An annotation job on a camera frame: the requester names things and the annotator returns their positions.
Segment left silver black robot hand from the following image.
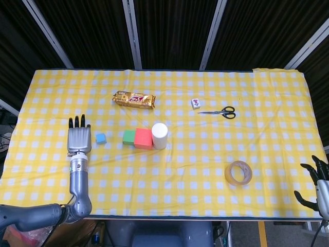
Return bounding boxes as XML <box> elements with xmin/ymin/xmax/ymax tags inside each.
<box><xmin>67</xmin><ymin>114</ymin><xmax>93</xmax><ymax>155</ymax></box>

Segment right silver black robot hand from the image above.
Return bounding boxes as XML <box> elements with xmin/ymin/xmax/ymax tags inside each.
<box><xmin>294</xmin><ymin>155</ymin><xmax>329</xmax><ymax>219</ymax></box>

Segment green cube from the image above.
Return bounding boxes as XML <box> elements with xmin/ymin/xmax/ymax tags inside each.
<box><xmin>122</xmin><ymin>130</ymin><xmax>136</xmax><ymax>146</ymax></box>

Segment yellow white checkered tablecloth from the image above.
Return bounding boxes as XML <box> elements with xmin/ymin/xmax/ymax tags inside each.
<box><xmin>0</xmin><ymin>68</ymin><xmax>327</xmax><ymax>219</ymax></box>

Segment large red cube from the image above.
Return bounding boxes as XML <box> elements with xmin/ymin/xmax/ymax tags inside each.
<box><xmin>134</xmin><ymin>128</ymin><xmax>153</xmax><ymax>150</ymax></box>

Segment gold snack packet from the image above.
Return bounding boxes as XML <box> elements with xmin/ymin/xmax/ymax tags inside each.
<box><xmin>112</xmin><ymin>90</ymin><xmax>157</xmax><ymax>110</ymax></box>

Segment white cylindrical bottle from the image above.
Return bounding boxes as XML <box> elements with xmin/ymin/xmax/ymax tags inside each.
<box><xmin>151</xmin><ymin>122</ymin><xmax>169</xmax><ymax>150</ymax></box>

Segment brown cardboard box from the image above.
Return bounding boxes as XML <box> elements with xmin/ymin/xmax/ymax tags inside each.
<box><xmin>46</xmin><ymin>218</ymin><xmax>103</xmax><ymax>247</ymax></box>

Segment clear packing tape roll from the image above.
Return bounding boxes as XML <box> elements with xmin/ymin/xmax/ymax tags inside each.
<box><xmin>224</xmin><ymin>160</ymin><xmax>253</xmax><ymax>186</ymax></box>

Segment black curtain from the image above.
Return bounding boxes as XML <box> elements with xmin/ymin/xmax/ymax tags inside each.
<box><xmin>0</xmin><ymin>0</ymin><xmax>329</xmax><ymax>111</ymax></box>

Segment white metal frame bar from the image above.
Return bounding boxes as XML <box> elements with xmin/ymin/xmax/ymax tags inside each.
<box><xmin>0</xmin><ymin>98</ymin><xmax>20</xmax><ymax>115</ymax></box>

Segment white metal frame post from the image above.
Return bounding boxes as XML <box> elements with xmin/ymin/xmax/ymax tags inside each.
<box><xmin>22</xmin><ymin>0</ymin><xmax>75</xmax><ymax>69</ymax></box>
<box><xmin>122</xmin><ymin>0</ymin><xmax>143</xmax><ymax>69</ymax></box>
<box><xmin>199</xmin><ymin>0</ymin><xmax>227</xmax><ymax>70</ymax></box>
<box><xmin>284</xmin><ymin>22</ymin><xmax>329</xmax><ymax>70</ymax></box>

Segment black handled scissors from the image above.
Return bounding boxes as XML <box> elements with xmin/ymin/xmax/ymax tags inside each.
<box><xmin>197</xmin><ymin>106</ymin><xmax>236</xmax><ymax>119</ymax></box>

